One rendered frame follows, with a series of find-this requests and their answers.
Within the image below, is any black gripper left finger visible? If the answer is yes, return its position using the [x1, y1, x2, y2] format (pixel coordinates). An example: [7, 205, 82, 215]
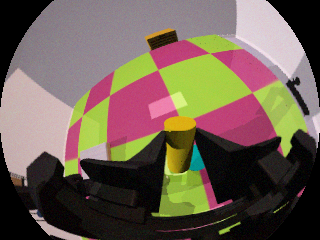
[80, 131, 167, 212]

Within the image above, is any cyan circle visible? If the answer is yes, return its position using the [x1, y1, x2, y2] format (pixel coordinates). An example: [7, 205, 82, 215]
[189, 144, 205, 171]

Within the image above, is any yellow cylinder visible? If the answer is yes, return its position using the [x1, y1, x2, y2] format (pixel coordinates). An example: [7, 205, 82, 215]
[164, 116, 196, 173]

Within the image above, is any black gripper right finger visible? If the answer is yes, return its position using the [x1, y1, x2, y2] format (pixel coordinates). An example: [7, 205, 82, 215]
[195, 128, 283, 204]

